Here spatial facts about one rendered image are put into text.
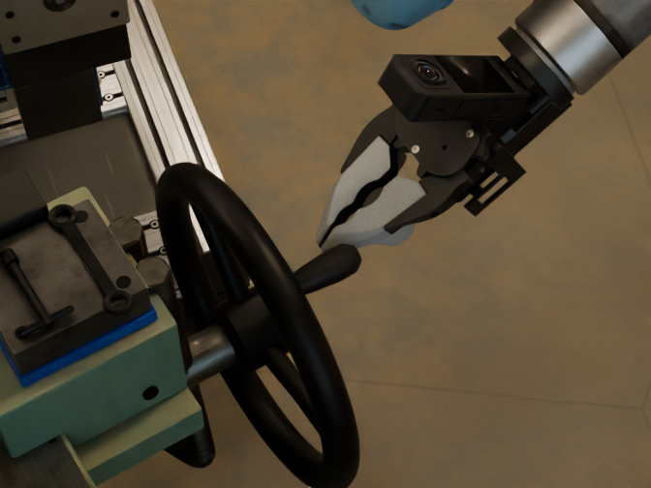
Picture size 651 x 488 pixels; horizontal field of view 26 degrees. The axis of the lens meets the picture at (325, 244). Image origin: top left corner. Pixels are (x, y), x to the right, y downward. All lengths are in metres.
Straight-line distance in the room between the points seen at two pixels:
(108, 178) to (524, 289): 0.63
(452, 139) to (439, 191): 0.04
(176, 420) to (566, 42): 0.38
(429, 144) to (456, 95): 0.07
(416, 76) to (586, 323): 1.19
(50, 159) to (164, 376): 1.04
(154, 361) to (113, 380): 0.03
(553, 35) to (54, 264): 0.38
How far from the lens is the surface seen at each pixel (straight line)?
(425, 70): 0.96
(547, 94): 1.04
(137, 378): 0.98
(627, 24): 1.02
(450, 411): 2.01
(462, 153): 1.01
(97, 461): 1.01
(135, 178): 1.98
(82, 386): 0.96
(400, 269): 2.12
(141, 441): 1.02
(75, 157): 2.01
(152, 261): 0.97
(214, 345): 1.10
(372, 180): 1.04
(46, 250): 0.95
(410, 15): 0.97
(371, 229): 1.03
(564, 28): 1.02
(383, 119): 1.05
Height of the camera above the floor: 1.77
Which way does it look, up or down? 56 degrees down
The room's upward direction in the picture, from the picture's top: straight up
